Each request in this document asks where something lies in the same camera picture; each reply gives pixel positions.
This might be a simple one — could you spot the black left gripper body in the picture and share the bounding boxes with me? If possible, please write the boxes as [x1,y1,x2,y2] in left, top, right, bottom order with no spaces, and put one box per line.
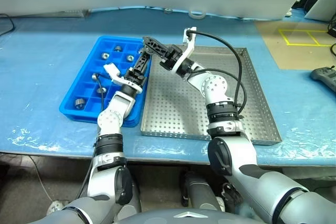
[123,67,146,86]

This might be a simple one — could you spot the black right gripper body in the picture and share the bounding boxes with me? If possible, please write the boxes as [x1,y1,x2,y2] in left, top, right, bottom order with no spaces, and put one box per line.
[159,46,185,72]

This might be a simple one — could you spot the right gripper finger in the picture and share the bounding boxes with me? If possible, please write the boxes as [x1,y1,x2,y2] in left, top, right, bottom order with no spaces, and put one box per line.
[141,36,173,54]
[143,47,169,61]

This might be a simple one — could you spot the perforated steel tray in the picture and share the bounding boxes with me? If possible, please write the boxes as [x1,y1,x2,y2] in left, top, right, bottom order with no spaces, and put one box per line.
[140,45,283,146]

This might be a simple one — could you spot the blue compartment tray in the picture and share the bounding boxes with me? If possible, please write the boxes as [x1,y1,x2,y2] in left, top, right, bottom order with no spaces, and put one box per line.
[58,36,152,128]

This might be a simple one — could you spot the clear tape roll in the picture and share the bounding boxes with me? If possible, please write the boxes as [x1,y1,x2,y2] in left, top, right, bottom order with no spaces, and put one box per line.
[188,10,206,19]

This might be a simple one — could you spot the grey power strip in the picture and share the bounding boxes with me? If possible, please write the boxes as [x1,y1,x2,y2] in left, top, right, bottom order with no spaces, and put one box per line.
[59,9,91,18]

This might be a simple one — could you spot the blue table mat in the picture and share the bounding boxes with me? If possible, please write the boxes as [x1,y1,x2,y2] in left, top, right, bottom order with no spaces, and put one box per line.
[0,5,336,168]

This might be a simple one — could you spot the brown cardboard sheet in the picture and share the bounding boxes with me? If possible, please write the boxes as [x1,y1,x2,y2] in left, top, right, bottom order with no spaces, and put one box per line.
[255,22,336,70]

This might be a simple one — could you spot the dark grey rounded shape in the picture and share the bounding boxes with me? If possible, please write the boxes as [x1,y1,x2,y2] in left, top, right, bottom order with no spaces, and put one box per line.
[180,170,226,212]

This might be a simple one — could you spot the grey robot torso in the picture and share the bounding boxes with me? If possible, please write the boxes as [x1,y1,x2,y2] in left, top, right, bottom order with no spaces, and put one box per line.
[112,207,253,224]

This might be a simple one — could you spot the grey white robot foot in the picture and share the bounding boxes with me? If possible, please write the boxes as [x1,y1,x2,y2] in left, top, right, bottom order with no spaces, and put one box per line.
[47,199,69,216]

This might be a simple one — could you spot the dark grey remote controller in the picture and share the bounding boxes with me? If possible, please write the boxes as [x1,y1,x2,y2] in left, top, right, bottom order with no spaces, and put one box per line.
[310,66,336,90]

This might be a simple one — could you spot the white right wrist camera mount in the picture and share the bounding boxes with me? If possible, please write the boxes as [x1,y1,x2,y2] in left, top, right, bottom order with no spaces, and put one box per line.
[170,26,197,78]

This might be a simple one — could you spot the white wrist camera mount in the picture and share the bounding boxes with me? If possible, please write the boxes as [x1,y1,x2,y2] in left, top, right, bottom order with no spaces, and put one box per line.
[170,26,197,78]
[102,62,144,94]

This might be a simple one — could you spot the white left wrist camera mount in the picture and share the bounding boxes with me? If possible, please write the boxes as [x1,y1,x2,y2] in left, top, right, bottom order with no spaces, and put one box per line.
[102,62,144,94]

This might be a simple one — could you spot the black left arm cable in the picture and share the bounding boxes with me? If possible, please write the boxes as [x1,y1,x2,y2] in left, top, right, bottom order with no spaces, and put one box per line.
[77,73,106,200]

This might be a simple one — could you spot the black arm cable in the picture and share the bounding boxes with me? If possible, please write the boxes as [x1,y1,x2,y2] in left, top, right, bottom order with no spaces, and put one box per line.
[77,73,106,200]
[185,30,247,116]

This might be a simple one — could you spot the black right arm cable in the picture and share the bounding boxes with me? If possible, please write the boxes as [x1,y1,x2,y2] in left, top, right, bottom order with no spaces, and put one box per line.
[185,30,247,116]

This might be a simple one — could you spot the thin black cable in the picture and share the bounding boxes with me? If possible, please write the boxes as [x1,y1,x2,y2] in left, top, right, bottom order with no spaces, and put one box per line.
[0,13,16,37]

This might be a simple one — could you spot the black cable bundle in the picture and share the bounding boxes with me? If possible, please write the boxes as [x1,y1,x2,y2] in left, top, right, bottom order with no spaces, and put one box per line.
[327,14,336,38]

